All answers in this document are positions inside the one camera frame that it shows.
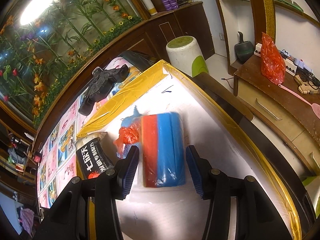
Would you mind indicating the black star-shaped device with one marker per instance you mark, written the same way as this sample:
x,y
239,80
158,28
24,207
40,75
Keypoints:
x,y
101,84

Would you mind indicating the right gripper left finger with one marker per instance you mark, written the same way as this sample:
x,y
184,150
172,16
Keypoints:
x,y
68,216

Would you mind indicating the purple bottle right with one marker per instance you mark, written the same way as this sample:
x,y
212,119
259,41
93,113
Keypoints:
x,y
173,4

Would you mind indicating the white power strip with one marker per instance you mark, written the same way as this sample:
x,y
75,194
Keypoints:
x,y
292,64

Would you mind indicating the purple bottle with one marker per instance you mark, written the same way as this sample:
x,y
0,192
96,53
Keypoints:
x,y
173,4
167,5

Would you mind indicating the dark wooden sideboard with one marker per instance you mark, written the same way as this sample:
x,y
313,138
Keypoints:
x,y
149,37

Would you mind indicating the yellow-rimmed white foam box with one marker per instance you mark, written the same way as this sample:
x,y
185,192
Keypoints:
x,y
216,136

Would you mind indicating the red plastic bag on cabinet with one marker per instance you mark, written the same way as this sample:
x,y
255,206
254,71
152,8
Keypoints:
x,y
272,64

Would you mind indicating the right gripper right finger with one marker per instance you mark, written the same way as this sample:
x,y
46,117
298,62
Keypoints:
x,y
239,208

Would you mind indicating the black snack packet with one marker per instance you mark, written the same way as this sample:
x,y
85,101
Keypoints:
x,y
91,154

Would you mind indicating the blue knitted item red bag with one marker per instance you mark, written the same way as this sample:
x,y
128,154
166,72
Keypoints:
x,y
129,134

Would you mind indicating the white green stool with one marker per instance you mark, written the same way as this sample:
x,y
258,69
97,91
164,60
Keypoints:
x,y
185,54

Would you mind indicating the wooden drawer cabinet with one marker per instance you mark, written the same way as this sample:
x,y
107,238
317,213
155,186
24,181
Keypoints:
x,y
285,111

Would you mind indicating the red blue sponge pack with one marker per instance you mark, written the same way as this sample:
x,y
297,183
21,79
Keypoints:
x,y
162,147

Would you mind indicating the purple bottle left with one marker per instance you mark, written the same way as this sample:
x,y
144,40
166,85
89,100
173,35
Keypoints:
x,y
167,5

